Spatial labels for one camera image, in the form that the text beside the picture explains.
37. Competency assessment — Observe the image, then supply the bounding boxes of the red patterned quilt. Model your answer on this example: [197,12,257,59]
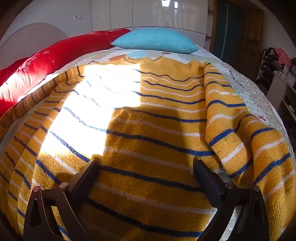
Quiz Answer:
[0,28,131,117]

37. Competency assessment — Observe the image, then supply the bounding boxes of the turquoise knit pillow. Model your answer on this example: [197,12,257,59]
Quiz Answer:
[110,28,199,55]

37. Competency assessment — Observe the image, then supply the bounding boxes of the dark teal door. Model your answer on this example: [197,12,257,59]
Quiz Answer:
[211,0,244,62]

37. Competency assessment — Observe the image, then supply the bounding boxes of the pastel quilted bedspread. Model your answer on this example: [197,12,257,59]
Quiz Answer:
[0,45,289,241]

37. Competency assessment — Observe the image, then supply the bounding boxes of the white open shelf unit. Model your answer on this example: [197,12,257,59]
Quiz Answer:
[255,47,296,131]

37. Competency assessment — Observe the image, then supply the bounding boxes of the yellow striped knit sweater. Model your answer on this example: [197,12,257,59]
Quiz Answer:
[0,56,296,241]

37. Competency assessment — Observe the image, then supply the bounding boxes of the pink cloth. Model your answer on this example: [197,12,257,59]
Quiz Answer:
[274,47,292,67]

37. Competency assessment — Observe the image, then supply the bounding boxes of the small pink clock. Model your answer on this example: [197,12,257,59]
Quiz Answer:
[285,72,296,86]

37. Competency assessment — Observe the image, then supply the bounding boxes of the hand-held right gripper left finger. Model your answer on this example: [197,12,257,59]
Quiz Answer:
[23,159,102,241]

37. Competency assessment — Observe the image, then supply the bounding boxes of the white glossy wardrobe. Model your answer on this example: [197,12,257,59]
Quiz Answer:
[91,0,209,36]

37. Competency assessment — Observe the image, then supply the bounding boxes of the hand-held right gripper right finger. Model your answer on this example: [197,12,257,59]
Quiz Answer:
[193,159,270,241]

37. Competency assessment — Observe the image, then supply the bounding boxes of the brown wooden door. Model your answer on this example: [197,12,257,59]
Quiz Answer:
[240,7,264,80]

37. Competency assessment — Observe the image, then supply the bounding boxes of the white round headboard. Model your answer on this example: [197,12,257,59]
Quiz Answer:
[0,22,69,63]

